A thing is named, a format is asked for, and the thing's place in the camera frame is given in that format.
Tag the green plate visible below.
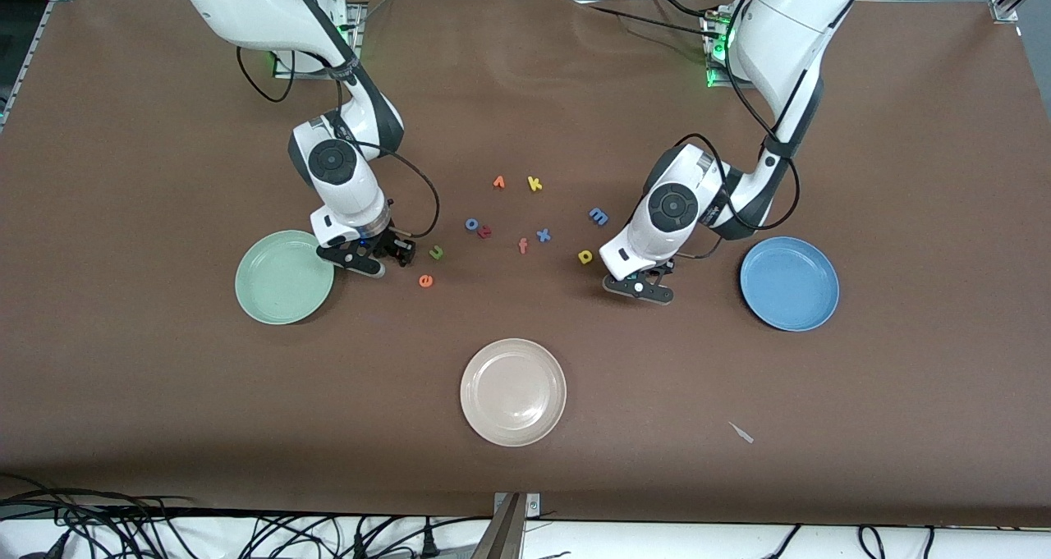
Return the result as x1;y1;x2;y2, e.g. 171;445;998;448
235;230;336;326

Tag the blue plate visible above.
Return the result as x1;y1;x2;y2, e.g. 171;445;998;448
740;236;841;332

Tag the beige plate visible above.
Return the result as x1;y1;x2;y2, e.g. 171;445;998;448
460;338;568;447

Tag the brown table cover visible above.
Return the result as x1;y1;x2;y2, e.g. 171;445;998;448
0;0;1051;529

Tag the grey support beam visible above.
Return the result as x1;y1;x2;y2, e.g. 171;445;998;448
470;493;528;559

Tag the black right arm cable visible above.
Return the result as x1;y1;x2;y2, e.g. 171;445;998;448
236;17;442;240

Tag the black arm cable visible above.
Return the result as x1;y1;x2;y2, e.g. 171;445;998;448
673;0;802;261
236;17;442;240

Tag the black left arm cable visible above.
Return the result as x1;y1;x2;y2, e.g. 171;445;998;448
673;0;802;261

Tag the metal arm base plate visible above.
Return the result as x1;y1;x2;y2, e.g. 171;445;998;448
704;9;744;90
273;1;367;81

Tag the black cable on table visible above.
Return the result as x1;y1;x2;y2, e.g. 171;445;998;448
587;4;717;36
653;0;723;22

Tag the small metal table bracket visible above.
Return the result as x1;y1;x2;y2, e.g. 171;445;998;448
493;492;543;517

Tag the tangle of black cables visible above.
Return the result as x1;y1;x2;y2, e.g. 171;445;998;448
0;473;493;559

